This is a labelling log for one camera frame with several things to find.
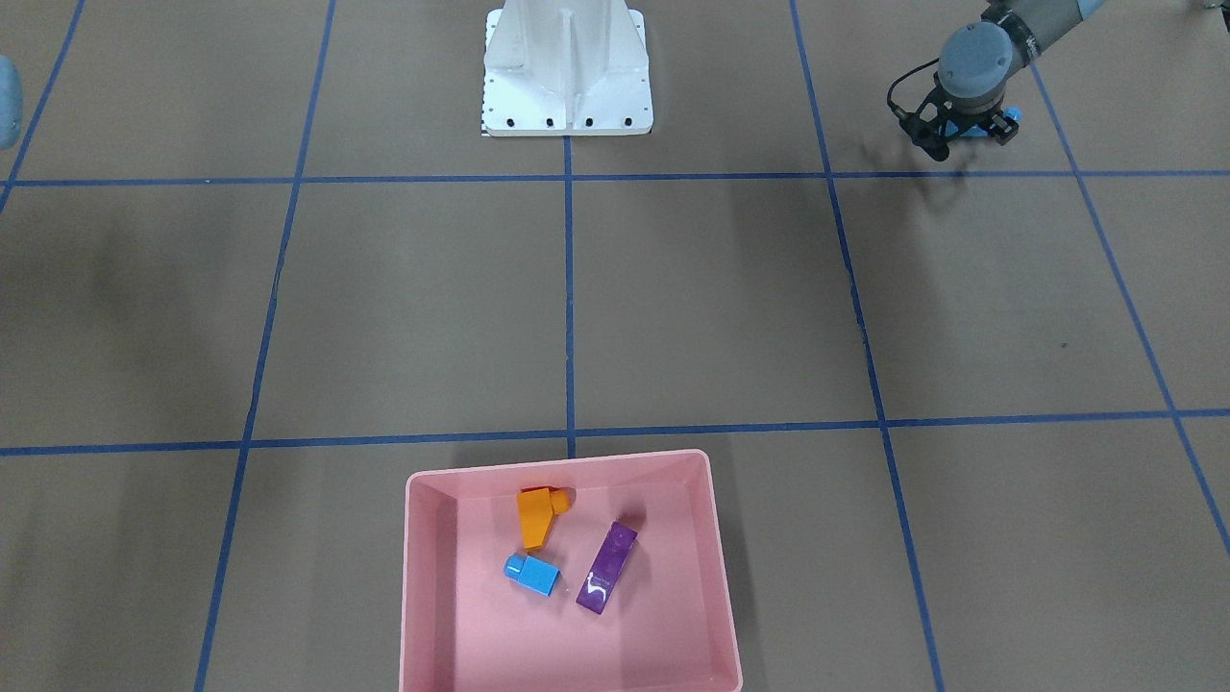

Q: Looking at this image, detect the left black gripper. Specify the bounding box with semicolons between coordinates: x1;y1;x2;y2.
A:
903;86;1018;161

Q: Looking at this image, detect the long blue four-stud block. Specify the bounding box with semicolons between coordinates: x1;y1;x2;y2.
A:
945;107;1023;139

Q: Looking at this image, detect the orange sloped block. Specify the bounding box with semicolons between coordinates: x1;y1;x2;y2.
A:
515;486;572;553

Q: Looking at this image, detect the purple block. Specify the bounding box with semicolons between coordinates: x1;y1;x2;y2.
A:
576;521;638;616

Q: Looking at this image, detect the small blue block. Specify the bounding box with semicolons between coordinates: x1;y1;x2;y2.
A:
504;556;558;599

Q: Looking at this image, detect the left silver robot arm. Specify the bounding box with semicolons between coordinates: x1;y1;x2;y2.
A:
886;1;1103;161

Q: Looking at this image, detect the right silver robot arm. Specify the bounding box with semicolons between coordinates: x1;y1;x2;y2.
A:
0;54;25;150

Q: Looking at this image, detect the pink plastic box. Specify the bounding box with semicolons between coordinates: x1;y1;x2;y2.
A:
399;450;744;691

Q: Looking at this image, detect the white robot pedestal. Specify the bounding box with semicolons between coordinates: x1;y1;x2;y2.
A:
480;1;654;136

